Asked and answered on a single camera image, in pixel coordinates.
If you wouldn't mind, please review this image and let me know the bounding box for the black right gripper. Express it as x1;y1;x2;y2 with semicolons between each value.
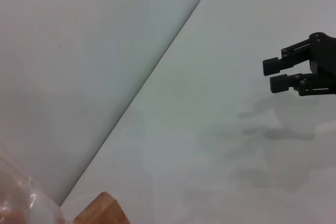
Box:
261;31;336;97

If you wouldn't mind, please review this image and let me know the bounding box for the wooden dispenser stand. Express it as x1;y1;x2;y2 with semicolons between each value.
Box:
72;191;132;224

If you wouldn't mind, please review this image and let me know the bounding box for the glass water dispenser jar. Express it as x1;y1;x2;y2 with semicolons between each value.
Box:
0;153;66;224

